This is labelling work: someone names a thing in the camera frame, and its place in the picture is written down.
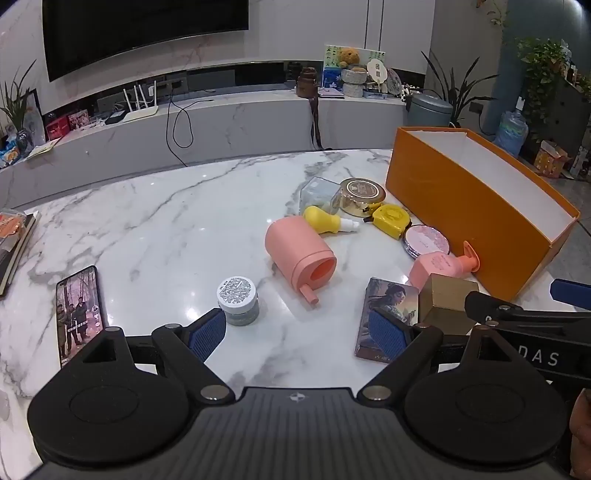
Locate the grey trash can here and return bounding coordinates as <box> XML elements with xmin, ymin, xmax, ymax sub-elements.
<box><xmin>406</xmin><ymin>90</ymin><xmax>454</xmax><ymax>129</ymax></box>

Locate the printed cardboard carton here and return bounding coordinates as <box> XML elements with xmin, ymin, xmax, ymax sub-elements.
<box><xmin>534</xmin><ymin>140</ymin><xmax>573</xmax><ymax>178</ymax></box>

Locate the gold hexagonal box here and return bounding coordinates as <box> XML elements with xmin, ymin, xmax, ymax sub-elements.
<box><xmin>418</xmin><ymin>273</ymin><xmax>481</xmax><ymax>335</ymax></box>

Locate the gold round jar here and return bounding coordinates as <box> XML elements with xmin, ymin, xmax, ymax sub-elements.
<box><xmin>339</xmin><ymin>178</ymin><xmax>387</xmax><ymax>217</ymax></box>

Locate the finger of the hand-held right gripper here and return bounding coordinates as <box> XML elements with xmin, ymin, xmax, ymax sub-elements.
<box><xmin>550</xmin><ymin>278</ymin><xmax>591</xmax><ymax>304</ymax></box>
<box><xmin>464</xmin><ymin>291</ymin><xmax>591</xmax><ymax>330</ymax></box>

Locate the yellow bulb-shaped bottle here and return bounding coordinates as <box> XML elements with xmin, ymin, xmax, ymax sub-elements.
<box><xmin>302</xmin><ymin>205</ymin><xmax>361</xmax><ymax>237</ymax></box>

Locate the orange cardboard box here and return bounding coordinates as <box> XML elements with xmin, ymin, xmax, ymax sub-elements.
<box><xmin>385</xmin><ymin>126</ymin><xmax>581</xmax><ymax>303</ymax></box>

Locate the pink round compact mirror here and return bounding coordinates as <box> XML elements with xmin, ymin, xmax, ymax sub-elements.
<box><xmin>403</xmin><ymin>224</ymin><xmax>452</xmax><ymax>257</ymax></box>

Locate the green plant in vase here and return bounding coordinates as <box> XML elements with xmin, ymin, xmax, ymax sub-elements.
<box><xmin>0</xmin><ymin>60</ymin><xmax>38</xmax><ymax>134</ymax></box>

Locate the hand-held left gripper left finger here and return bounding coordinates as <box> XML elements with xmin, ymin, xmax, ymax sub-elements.
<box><xmin>68</xmin><ymin>307</ymin><xmax>235</xmax><ymax>407</ymax></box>

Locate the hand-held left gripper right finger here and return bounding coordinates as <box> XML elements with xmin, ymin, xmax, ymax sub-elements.
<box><xmin>356</xmin><ymin>307</ymin><xmax>532</xmax><ymax>406</ymax></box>

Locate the portrait printed card box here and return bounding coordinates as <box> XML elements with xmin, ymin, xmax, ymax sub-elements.
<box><xmin>355</xmin><ymin>277</ymin><xmax>421</xmax><ymax>364</ymax></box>

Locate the dark book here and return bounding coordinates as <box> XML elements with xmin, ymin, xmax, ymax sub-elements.
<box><xmin>0</xmin><ymin>210</ymin><xmax>41</xmax><ymax>296</ymax></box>

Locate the black cable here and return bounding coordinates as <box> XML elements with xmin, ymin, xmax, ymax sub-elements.
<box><xmin>166</xmin><ymin>88</ymin><xmax>215</xmax><ymax>167</ymax></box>

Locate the pink pump bottle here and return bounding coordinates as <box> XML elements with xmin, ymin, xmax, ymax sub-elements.
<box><xmin>409</xmin><ymin>241</ymin><xmax>481</xmax><ymax>289</ymax></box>

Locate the white round fan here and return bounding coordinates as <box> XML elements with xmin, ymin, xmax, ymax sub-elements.
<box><xmin>367</xmin><ymin>58</ymin><xmax>389</xmax><ymax>90</ymax></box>

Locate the black smartphone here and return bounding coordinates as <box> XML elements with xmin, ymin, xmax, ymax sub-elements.
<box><xmin>55</xmin><ymin>264</ymin><xmax>109</xmax><ymax>369</ymax></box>

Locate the white wifi router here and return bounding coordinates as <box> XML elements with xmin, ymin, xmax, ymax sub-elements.
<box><xmin>121</xmin><ymin>83</ymin><xmax>160</xmax><ymax>123</ymax></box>

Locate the black television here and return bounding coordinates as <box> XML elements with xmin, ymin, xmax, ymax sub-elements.
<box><xmin>41</xmin><ymin>0</ymin><xmax>250</xmax><ymax>83</ymax></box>

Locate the person's right hand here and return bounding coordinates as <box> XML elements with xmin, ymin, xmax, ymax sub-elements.
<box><xmin>569</xmin><ymin>387</ymin><xmax>591</xmax><ymax>464</ymax></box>

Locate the pink rectangular block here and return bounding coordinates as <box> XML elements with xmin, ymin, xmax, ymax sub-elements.
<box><xmin>264</xmin><ymin>217</ymin><xmax>338</xmax><ymax>306</ymax></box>

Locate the blue water jug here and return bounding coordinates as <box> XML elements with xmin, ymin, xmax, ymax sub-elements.
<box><xmin>494</xmin><ymin>110</ymin><xmax>529</xmax><ymax>155</ymax></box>

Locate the brown leather bag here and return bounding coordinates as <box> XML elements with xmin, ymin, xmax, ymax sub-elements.
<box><xmin>296</xmin><ymin>67</ymin><xmax>324</xmax><ymax>151</ymax></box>

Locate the red gift box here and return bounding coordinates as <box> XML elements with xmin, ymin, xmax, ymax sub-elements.
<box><xmin>46</xmin><ymin>111</ymin><xmax>90</xmax><ymax>139</ymax></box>

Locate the yellow tape measure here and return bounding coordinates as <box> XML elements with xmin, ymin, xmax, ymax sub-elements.
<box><xmin>369</xmin><ymin>204</ymin><xmax>413</xmax><ymax>240</ymax></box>

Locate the clear plastic cube box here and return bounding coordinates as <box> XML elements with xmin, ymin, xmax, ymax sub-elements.
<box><xmin>299</xmin><ymin>176</ymin><xmax>345</xmax><ymax>217</ymax></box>

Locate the white marble TV console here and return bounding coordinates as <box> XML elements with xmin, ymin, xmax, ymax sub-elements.
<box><xmin>0</xmin><ymin>85</ymin><xmax>416</xmax><ymax>208</ymax></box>

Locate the orange packet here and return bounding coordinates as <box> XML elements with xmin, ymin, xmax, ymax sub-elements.
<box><xmin>0</xmin><ymin>209</ymin><xmax>26</xmax><ymax>238</ymax></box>

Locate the black cabinet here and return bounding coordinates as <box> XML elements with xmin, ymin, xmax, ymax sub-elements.
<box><xmin>549</xmin><ymin>74</ymin><xmax>591</xmax><ymax>153</ymax></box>

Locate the small white-lid jar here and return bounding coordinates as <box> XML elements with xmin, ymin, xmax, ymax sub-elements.
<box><xmin>217</xmin><ymin>276</ymin><xmax>260</xmax><ymax>327</ymax></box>

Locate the green ivy plant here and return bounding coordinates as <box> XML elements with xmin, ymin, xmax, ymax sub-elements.
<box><xmin>517</xmin><ymin>39</ymin><xmax>573</xmax><ymax>134</ymax></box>

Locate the yellow paper notebook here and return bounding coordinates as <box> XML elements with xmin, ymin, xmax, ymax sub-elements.
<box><xmin>25</xmin><ymin>138</ymin><xmax>61</xmax><ymax>160</ymax></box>

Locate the long-leaf potted plant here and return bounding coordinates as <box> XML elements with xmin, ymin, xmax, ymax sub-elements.
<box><xmin>421</xmin><ymin>50</ymin><xmax>497</xmax><ymax>127</ymax></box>

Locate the green and blue painting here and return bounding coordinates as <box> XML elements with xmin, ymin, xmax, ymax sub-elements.
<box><xmin>323</xmin><ymin>44</ymin><xmax>386</xmax><ymax>88</ymax></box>

